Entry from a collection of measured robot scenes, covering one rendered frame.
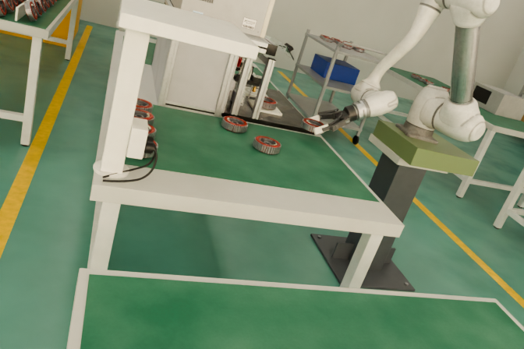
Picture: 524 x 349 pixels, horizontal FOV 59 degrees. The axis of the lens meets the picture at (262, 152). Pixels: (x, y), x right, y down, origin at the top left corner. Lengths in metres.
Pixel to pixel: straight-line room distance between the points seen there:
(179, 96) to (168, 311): 1.25
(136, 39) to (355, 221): 0.88
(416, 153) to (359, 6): 6.17
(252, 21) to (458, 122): 1.07
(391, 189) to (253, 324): 1.71
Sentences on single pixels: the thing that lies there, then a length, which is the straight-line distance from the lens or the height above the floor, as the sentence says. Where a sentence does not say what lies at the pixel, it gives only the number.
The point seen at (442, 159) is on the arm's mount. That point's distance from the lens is 2.45.
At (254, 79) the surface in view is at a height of 0.91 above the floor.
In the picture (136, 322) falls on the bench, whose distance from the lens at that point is 0.93.
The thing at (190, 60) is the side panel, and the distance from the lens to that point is 2.00.
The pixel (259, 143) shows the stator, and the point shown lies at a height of 0.78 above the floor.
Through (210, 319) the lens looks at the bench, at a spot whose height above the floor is 0.75.
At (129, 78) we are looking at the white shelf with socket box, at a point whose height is 1.04.
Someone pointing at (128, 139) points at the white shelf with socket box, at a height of 0.86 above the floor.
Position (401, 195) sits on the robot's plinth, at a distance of 2.63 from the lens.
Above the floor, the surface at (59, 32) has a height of 0.15.
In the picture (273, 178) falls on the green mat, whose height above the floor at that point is 0.75.
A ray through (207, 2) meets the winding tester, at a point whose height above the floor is 1.20.
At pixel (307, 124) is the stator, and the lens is 2.10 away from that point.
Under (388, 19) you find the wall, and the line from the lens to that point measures 8.65.
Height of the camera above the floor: 1.38
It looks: 20 degrees down
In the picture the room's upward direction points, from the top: 18 degrees clockwise
